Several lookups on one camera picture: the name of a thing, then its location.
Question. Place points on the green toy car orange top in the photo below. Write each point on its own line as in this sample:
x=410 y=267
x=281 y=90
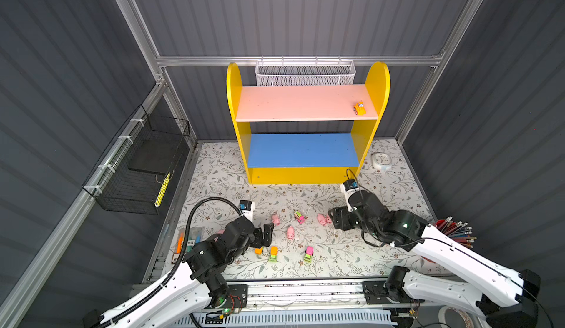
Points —
x=273 y=253

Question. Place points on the green truck pink mixer drum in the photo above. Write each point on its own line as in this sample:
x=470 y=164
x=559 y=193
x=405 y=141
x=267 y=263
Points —
x=308 y=257

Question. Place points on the floral patterned table mat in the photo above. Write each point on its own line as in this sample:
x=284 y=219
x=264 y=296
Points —
x=218 y=174

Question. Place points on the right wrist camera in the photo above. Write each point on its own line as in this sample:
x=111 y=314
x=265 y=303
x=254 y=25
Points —
x=348 y=188

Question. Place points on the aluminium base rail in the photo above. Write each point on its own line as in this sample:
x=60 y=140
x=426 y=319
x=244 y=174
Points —
x=309 y=295

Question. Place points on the bundle of coloured pencils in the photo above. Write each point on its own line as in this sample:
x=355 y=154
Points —
x=458 y=231

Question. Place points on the pink truck green striped top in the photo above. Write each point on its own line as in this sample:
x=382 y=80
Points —
x=299 y=217

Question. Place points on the pink pig toy leftmost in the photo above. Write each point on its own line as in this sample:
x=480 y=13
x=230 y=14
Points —
x=276 y=219

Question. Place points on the orange yellow toy car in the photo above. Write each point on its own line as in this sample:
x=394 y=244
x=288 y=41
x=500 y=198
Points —
x=359 y=109

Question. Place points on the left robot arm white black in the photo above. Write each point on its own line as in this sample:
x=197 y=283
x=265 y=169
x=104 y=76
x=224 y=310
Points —
x=195 y=282

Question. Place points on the white slotted cable duct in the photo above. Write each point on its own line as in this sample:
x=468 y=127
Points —
x=301 y=318

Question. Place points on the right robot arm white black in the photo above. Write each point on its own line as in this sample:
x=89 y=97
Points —
x=499 y=296

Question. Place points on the marker pen pack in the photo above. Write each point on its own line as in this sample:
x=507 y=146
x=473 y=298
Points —
x=195 y=236

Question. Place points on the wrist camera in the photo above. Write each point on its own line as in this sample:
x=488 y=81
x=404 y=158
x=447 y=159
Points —
x=247 y=208
x=348 y=188

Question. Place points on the white wire mesh basket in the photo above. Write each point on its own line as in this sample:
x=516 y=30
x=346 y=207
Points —
x=302 y=75

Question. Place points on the red cup holder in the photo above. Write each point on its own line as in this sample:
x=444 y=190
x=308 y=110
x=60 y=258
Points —
x=443 y=238

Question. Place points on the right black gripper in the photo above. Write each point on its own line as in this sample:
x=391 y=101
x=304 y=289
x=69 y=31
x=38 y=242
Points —
x=338 y=214

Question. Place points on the pink pig toy lower centre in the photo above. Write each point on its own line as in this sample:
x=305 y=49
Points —
x=290 y=233

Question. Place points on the black wire basket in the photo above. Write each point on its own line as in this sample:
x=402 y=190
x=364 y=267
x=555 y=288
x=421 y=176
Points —
x=128 y=179

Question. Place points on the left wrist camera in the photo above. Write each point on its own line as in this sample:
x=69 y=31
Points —
x=247 y=208

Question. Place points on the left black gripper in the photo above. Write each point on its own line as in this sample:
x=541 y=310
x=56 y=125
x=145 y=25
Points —
x=259 y=242

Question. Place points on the pink pig toy pair left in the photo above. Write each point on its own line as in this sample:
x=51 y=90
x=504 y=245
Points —
x=321 y=219

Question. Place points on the white tape roll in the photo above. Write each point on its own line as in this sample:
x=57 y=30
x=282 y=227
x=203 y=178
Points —
x=451 y=317

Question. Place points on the yellow shelf pink blue boards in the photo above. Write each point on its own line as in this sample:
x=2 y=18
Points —
x=306 y=158

